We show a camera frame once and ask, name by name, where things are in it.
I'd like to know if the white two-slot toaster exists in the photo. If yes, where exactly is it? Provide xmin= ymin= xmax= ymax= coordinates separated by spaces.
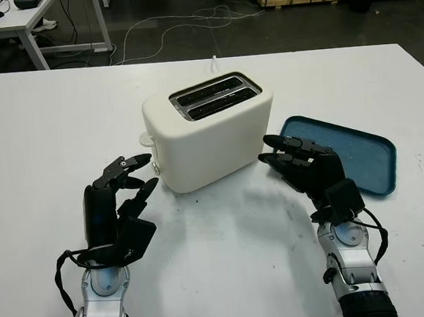
xmin=139 ymin=68 xmax=282 ymax=197

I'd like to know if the white crumpled cloth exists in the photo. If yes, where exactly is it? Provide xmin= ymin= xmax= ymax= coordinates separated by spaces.
xmin=33 ymin=16 xmax=59 ymax=34

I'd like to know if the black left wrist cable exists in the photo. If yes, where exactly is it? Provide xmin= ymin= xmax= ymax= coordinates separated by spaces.
xmin=51 ymin=247 xmax=97 ymax=317

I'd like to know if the white floor cable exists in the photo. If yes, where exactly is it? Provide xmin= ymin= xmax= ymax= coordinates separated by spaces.
xmin=107 ymin=1 xmax=269 ymax=67

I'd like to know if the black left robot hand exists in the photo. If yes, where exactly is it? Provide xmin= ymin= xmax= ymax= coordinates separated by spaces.
xmin=78 ymin=152 xmax=164 ymax=250

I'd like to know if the white toaster lever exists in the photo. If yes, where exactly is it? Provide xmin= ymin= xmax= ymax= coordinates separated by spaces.
xmin=137 ymin=130 xmax=155 ymax=149

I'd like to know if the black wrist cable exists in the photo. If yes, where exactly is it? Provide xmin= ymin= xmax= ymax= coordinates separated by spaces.
xmin=358 ymin=205 xmax=392 ymax=269
xmin=51 ymin=247 xmax=97 ymax=317

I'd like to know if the white metal-frame desk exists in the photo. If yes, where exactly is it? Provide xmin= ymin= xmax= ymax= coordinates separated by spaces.
xmin=0 ymin=0 xmax=114 ymax=75

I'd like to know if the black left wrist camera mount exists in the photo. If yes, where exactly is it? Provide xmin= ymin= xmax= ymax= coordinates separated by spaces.
xmin=104 ymin=213 xmax=159 ymax=267

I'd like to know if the blue plastic tray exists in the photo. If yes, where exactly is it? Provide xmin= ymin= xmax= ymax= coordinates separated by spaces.
xmin=279 ymin=108 xmax=400 ymax=206

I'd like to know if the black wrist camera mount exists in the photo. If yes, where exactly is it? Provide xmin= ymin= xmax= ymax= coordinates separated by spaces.
xmin=322 ymin=176 xmax=368 ymax=224
xmin=104 ymin=213 xmax=159 ymax=267

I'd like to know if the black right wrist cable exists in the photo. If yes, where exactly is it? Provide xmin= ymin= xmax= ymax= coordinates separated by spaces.
xmin=358 ymin=205 xmax=392 ymax=269

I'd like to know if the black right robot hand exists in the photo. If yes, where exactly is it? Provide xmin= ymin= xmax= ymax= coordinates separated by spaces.
xmin=256 ymin=129 xmax=348 ymax=214

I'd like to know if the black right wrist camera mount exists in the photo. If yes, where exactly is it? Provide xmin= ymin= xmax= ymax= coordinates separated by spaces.
xmin=322 ymin=176 xmax=368 ymax=224

